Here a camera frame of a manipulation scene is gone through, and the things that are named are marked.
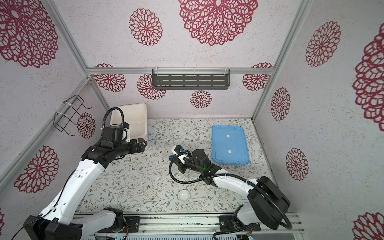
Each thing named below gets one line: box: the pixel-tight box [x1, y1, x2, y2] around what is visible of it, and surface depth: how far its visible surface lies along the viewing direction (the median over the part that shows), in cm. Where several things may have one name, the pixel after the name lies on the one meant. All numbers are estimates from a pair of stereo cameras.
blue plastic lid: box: [212, 125, 250, 165], surface depth 108 cm
